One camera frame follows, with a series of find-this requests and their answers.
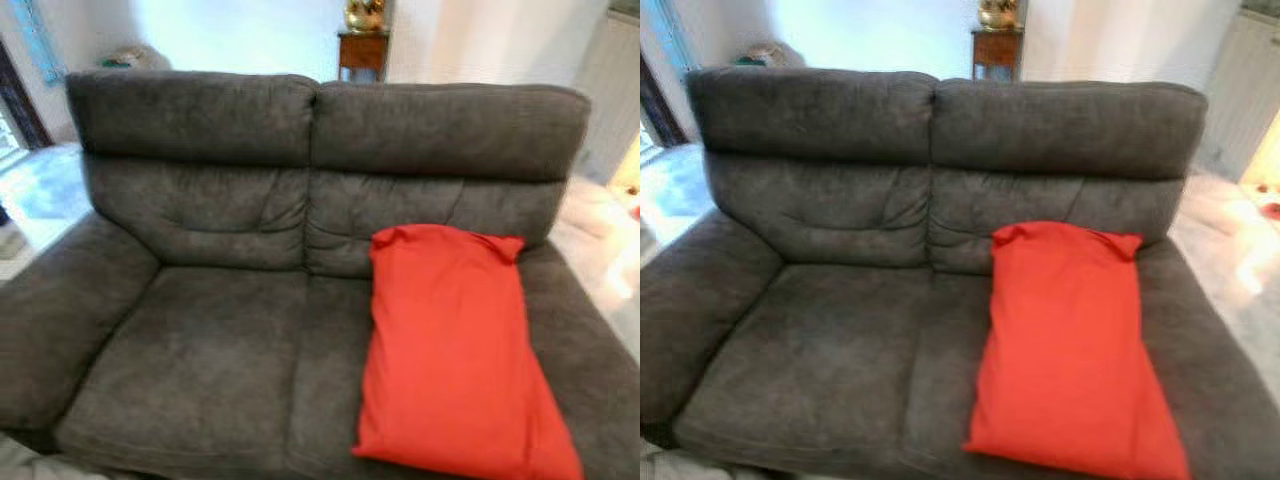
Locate grey two-seat suede sofa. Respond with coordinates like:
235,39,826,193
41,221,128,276
0,70,641,480
640,66,1280,480

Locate stack of papers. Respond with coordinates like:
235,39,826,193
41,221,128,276
100,45,171,73
738,42,796,69

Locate blue framed window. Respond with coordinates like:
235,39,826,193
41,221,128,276
10,0,63,86
648,0,701,76

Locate red pillow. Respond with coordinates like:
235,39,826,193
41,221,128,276
352,224,585,480
963,221,1193,480

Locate white panelled cabinet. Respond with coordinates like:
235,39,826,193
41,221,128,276
1195,10,1280,186
578,10,641,186

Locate brown wooden cabinet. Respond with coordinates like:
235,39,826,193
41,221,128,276
971,27,1024,83
337,30,389,83

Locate brass vase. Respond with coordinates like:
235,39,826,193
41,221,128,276
345,0,387,34
978,0,1021,31

